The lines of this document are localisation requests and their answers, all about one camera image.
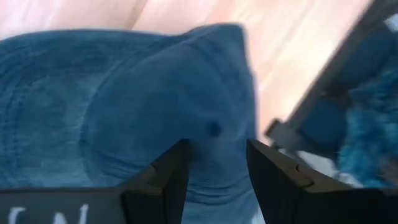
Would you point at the blue box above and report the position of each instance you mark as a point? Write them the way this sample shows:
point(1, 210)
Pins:
point(326, 124)

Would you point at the dark denim bucket hat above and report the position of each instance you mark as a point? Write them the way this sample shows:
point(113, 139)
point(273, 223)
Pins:
point(130, 109)

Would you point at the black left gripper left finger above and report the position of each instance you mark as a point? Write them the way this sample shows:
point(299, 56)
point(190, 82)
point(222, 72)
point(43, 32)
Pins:
point(161, 193)

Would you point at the blue fuzzy fabric item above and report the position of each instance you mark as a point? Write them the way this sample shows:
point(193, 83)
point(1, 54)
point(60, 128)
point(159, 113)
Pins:
point(370, 133)

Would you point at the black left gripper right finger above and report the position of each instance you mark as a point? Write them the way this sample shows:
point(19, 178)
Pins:
point(280, 193)

